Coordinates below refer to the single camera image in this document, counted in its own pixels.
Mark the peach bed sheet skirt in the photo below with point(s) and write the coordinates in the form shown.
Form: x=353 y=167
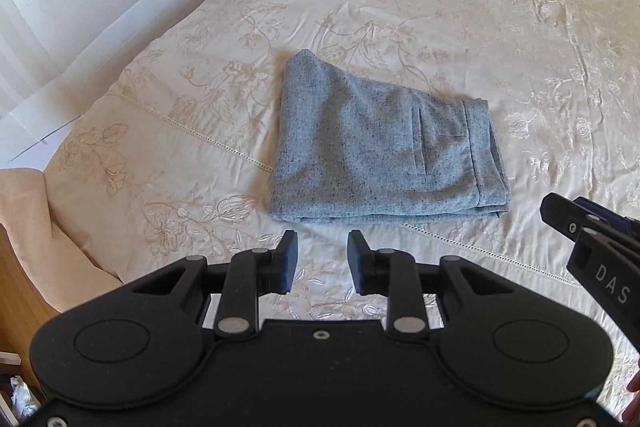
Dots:
x=64 y=276

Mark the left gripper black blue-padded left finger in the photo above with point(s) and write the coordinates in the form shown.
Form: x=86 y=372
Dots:
x=247 y=277

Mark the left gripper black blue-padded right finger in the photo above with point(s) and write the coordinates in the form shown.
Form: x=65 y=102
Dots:
x=394 y=275

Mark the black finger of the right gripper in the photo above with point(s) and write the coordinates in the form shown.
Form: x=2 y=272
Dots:
x=566 y=217

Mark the person's hand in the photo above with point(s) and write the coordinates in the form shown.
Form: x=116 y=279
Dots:
x=634 y=385

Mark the grey speckled pants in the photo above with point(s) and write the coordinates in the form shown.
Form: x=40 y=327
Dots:
x=352 y=149

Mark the cream embroidered bedspread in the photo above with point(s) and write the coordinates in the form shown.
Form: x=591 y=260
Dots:
x=176 y=159

